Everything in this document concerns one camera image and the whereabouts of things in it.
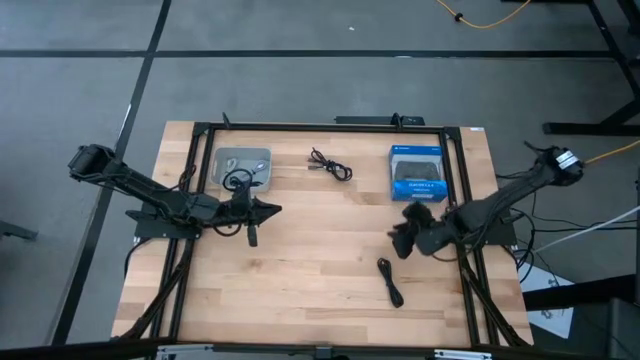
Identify black front crossbar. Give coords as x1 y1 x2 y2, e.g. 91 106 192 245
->
0 338 640 360

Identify white floor cable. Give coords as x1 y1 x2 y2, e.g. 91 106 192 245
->
533 205 640 253

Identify white printed paper sheet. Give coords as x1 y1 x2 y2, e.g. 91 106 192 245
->
518 263 576 340

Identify black table legs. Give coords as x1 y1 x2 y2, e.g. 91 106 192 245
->
543 0 640 137

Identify dark grey chair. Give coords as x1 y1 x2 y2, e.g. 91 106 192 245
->
605 297 640 360

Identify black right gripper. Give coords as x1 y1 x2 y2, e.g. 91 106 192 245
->
389 201 454 260

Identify yellow cord with plug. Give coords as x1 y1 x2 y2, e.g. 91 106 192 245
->
582 140 640 166

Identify yellow extension cord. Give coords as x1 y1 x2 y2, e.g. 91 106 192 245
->
433 0 532 30

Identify black floor beam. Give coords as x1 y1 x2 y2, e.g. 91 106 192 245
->
522 273 637 312

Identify black power cables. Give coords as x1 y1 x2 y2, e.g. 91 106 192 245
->
494 169 640 284

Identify black bar behind table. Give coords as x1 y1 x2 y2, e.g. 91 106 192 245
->
333 112 426 127

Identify black thin USB-C cable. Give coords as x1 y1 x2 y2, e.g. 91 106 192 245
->
238 167 269 190

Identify black coiled USB-C cable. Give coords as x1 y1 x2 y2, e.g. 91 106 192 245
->
376 257 405 309

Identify black aluminium table frame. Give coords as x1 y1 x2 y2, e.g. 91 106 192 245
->
112 112 534 351

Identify dark furniture foot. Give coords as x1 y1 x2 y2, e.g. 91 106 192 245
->
0 219 39 242

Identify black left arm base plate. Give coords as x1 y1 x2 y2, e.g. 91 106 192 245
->
124 207 207 241

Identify blue game controller box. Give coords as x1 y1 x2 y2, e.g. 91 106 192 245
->
388 144 449 204

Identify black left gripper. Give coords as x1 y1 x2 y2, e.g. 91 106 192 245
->
219 182 284 249

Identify grey plastic bin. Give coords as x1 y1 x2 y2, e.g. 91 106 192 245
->
208 145 274 194

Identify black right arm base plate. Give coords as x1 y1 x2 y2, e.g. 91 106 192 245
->
446 204 517 246

